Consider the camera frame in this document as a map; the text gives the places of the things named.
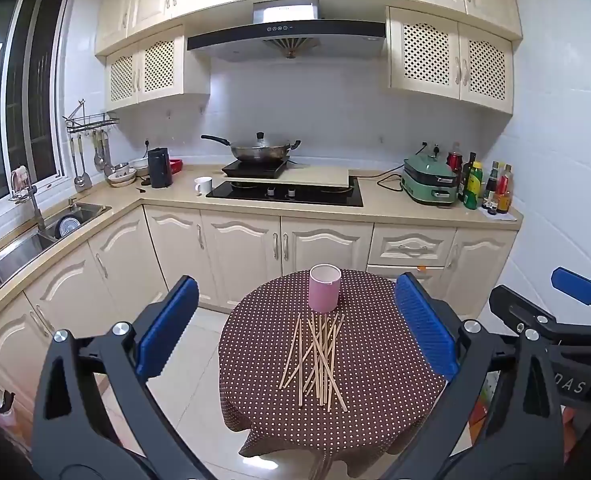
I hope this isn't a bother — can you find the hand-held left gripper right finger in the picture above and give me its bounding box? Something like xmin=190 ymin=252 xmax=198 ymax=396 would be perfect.
xmin=394 ymin=272 xmax=564 ymax=480

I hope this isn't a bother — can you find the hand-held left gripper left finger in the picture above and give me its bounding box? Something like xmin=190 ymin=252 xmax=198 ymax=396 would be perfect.
xmin=30 ymin=275 xmax=201 ymax=480

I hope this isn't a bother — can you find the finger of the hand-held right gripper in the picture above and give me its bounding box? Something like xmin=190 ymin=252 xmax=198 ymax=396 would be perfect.
xmin=489 ymin=285 xmax=591 ymax=347
xmin=550 ymin=266 xmax=591 ymax=321

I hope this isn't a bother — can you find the pink cup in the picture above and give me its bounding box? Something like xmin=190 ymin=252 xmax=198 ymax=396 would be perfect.
xmin=309 ymin=263 xmax=342 ymax=314

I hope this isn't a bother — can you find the pile of wooden chopsticks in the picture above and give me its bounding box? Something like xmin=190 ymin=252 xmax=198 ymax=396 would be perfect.
xmin=279 ymin=312 xmax=349 ymax=411

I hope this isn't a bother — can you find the brown polka dot tablecloth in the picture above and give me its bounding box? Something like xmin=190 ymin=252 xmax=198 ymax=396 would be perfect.
xmin=218 ymin=269 xmax=449 ymax=471

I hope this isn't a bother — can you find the cream plain drawer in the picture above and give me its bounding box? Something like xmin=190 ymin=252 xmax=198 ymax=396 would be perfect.
xmin=367 ymin=264 xmax=446 ymax=282

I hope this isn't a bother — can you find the cream carved drawer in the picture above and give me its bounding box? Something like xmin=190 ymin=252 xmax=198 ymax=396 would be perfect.
xmin=368 ymin=225 xmax=457 ymax=267

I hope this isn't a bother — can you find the white paper sheet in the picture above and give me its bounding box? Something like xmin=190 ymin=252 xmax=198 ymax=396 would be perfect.
xmin=480 ymin=205 xmax=519 ymax=222

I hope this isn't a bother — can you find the cardboard box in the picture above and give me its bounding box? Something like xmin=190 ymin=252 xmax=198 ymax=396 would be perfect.
xmin=468 ymin=370 xmax=501 ymax=441

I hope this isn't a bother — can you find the red label sauce bottle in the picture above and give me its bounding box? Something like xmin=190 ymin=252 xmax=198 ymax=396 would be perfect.
xmin=495 ymin=164 xmax=515 ymax=214

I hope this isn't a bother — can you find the dark soy sauce bottle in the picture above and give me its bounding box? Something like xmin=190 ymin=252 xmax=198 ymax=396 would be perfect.
xmin=483 ymin=161 xmax=500 ymax=210

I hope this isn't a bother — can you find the green bottle yellow cap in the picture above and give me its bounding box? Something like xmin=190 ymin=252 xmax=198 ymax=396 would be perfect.
xmin=465 ymin=161 xmax=483 ymax=210

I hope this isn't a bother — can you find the dark green oil bottle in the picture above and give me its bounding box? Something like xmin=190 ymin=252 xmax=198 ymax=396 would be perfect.
xmin=459 ymin=152 xmax=477 ymax=203

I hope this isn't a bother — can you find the green electric cooker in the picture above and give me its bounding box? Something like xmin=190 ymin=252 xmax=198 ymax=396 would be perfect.
xmin=403 ymin=152 xmax=459 ymax=207

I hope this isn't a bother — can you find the round steel pot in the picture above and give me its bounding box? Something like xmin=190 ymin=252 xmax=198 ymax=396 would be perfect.
xmin=55 ymin=215 xmax=82 ymax=239

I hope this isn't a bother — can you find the white bowl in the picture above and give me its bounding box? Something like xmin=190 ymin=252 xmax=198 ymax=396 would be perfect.
xmin=107 ymin=169 xmax=137 ymax=189

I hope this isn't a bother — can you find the black electric kettle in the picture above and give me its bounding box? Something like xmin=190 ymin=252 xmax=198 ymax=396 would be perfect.
xmin=147 ymin=147 xmax=172 ymax=189

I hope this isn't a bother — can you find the black glass gas hob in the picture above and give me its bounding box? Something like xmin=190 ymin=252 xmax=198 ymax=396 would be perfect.
xmin=205 ymin=176 xmax=365 ymax=208

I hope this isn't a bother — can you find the steel sink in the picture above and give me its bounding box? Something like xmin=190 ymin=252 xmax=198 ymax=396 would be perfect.
xmin=0 ymin=202 xmax=112 ymax=291

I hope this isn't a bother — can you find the slotted steel ladle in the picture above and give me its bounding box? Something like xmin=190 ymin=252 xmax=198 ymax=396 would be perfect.
xmin=70 ymin=135 xmax=89 ymax=194

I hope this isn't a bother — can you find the steel faucet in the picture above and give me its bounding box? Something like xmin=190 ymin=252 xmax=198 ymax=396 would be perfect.
xmin=24 ymin=185 xmax=47 ymax=234

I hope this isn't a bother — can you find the black induction cooker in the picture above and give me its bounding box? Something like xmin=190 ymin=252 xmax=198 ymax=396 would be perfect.
xmin=221 ymin=156 xmax=291 ymax=179

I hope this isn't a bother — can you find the wooden cutting board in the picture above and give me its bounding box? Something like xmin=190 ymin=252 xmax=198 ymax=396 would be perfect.
xmin=224 ymin=164 xmax=350 ymax=191

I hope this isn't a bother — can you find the steel wok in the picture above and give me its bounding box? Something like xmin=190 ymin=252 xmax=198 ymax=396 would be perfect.
xmin=200 ymin=132 xmax=302 ymax=163

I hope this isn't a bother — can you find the glass wok lid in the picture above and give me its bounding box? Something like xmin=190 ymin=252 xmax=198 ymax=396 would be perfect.
xmin=231 ymin=131 xmax=292 ymax=151

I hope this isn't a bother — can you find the cream lattice door cabinet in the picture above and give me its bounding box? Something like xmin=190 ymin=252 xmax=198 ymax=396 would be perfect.
xmin=106 ymin=25 xmax=211 ymax=110
xmin=386 ymin=6 xmax=515 ymax=114

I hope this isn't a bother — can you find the dark framed window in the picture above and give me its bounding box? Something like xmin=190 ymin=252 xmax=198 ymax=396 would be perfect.
xmin=0 ymin=0 xmax=71 ymax=213

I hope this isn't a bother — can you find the range hood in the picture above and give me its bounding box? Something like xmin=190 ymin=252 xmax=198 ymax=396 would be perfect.
xmin=186 ymin=0 xmax=387 ymax=63

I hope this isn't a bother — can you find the black power cable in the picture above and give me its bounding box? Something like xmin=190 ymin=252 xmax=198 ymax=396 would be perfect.
xmin=363 ymin=162 xmax=406 ymax=194

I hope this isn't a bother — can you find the wire sponge holder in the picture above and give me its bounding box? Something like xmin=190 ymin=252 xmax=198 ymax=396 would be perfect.
xmin=8 ymin=165 xmax=39 ymax=204

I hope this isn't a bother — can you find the wire wall rack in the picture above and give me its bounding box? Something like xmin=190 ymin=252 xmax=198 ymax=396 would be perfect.
xmin=65 ymin=100 xmax=120 ymax=134

